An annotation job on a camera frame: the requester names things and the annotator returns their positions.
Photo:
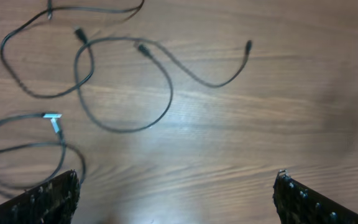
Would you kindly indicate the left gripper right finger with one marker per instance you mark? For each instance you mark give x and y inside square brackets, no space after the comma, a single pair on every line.
[298,204]

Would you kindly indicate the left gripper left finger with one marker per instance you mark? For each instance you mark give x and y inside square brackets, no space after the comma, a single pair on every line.
[54,201]

